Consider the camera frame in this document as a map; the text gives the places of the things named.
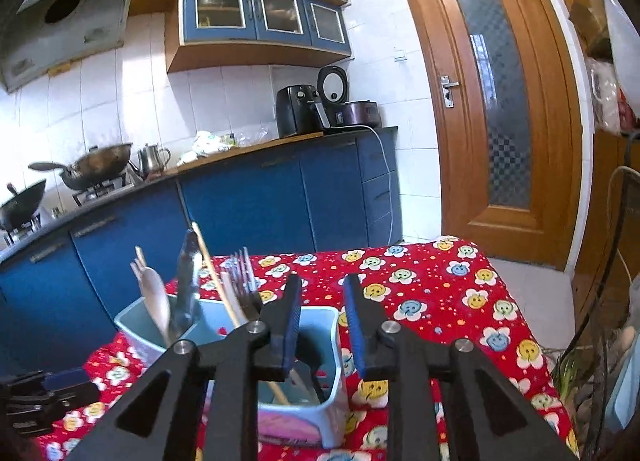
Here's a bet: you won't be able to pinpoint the grey range hood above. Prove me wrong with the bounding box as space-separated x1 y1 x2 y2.
0 0 146 92

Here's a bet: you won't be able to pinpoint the dark rice cooker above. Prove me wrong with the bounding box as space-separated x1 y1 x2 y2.
317 66 381 131

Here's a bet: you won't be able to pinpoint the light blue utensil holder box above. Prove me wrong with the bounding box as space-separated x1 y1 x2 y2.
114 293 348 449

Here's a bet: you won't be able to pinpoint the white plastic bag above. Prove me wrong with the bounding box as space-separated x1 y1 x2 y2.
587 58 640 134

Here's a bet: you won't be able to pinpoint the blue kitchen base cabinets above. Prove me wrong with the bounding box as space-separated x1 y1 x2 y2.
0 126 401 377

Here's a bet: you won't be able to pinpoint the steel kettle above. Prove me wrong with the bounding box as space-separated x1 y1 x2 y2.
137 142 172 177

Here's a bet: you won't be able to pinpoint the white power cable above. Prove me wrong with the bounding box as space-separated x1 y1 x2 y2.
367 125 403 243

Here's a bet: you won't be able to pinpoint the large wok with handle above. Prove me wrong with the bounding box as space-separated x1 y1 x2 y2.
29 142 133 190

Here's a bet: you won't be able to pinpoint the blue glass door wall cabinet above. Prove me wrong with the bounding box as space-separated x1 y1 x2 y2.
127 0 353 74

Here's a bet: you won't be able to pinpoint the wooden door with glass pane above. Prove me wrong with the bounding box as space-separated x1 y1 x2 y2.
392 0 583 269

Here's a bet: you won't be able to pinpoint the silver door handle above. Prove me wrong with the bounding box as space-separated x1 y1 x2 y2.
437 75 460 108

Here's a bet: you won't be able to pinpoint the silver knife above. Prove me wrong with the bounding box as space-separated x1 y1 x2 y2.
169 228 204 344

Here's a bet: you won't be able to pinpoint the black air fryer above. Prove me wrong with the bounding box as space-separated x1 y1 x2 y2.
276 84 331 138

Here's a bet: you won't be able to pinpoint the beige spoon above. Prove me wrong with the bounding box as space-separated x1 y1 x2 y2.
129 261 172 348

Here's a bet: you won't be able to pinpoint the red smiley flower tablecloth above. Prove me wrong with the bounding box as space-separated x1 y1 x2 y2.
30 238 581 461

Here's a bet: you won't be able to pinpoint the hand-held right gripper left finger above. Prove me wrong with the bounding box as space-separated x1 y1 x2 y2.
65 272 303 461

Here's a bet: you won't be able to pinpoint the gas stove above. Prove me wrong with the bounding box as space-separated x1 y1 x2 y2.
0 176 143 247

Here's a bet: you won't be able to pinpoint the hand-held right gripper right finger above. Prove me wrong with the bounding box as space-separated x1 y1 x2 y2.
344 272 576 461

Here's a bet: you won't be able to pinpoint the wooden shelf unit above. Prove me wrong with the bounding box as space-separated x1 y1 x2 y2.
530 0 640 327

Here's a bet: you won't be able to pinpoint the white cloth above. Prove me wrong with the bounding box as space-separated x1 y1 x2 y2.
177 130 236 167

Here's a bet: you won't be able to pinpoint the dark wok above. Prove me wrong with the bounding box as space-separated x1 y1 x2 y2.
0 180 47 232

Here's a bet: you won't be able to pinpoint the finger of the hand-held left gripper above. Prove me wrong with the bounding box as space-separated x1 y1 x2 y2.
42 368 102 407

